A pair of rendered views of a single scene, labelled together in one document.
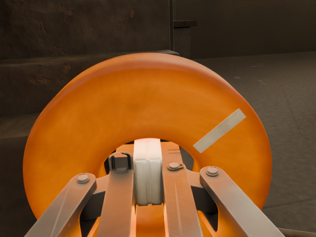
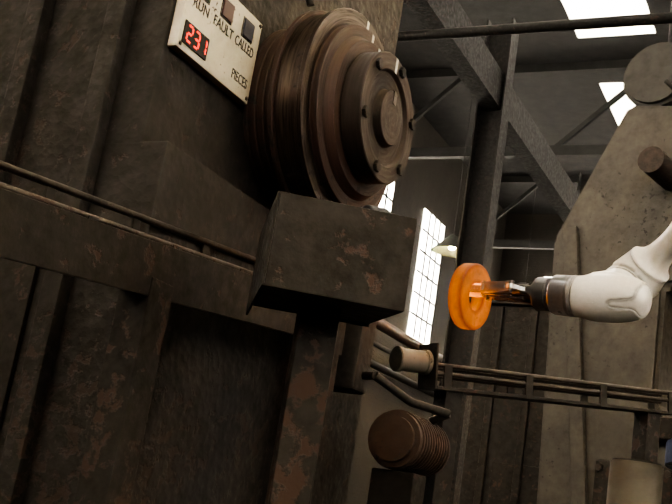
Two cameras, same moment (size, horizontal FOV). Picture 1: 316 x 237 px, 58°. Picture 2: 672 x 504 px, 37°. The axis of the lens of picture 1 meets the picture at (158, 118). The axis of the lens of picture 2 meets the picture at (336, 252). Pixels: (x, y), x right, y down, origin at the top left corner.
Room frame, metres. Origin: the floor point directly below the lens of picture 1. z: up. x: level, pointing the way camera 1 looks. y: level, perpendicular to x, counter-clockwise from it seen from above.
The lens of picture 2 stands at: (-1.03, 1.99, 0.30)
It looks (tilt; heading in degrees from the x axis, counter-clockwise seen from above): 14 degrees up; 309
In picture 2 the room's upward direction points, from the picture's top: 9 degrees clockwise
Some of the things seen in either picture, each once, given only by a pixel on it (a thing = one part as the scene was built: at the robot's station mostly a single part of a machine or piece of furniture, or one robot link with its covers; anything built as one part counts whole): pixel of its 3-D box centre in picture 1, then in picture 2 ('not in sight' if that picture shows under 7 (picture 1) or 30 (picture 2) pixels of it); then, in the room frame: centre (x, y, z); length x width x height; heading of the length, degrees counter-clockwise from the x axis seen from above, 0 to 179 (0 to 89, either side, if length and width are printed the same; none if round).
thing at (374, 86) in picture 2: not in sight; (380, 118); (0.21, 0.40, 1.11); 0.28 x 0.06 x 0.28; 102
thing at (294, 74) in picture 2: not in sight; (339, 119); (0.30, 0.42, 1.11); 0.47 x 0.06 x 0.47; 102
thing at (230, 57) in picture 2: not in sight; (218, 34); (0.34, 0.77, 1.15); 0.26 x 0.02 x 0.18; 102
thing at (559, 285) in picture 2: not in sight; (564, 295); (-0.06, 0.00, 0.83); 0.09 x 0.06 x 0.09; 92
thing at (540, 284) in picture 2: not in sight; (533, 293); (0.01, 0.00, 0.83); 0.09 x 0.08 x 0.07; 2
